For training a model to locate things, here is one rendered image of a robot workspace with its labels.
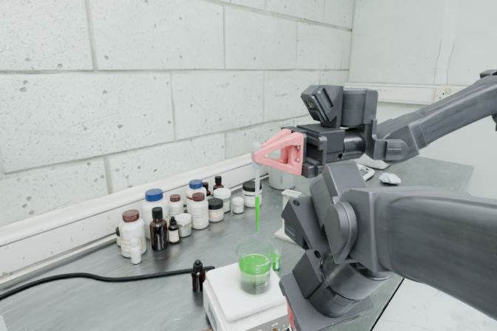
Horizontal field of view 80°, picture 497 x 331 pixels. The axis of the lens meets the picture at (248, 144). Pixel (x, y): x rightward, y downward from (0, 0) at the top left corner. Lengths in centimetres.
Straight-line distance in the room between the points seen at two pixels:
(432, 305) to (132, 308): 59
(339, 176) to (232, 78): 85
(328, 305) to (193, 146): 77
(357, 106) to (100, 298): 63
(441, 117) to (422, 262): 41
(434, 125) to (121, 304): 67
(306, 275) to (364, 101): 30
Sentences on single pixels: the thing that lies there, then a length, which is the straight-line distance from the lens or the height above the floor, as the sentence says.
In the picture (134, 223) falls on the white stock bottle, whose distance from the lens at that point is 81.
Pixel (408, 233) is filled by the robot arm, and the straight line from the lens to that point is 21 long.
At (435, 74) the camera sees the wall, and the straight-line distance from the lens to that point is 179.
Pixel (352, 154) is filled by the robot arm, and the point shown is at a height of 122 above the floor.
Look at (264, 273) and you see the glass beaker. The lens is 53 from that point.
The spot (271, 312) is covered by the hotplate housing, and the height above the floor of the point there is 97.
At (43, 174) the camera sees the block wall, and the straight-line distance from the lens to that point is 87.
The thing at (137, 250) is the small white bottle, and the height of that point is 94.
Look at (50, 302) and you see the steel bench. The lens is 79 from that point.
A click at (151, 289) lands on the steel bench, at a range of 73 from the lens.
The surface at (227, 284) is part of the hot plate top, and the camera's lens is 58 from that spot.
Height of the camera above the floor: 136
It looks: 14 degrees down
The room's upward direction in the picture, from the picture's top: straight up
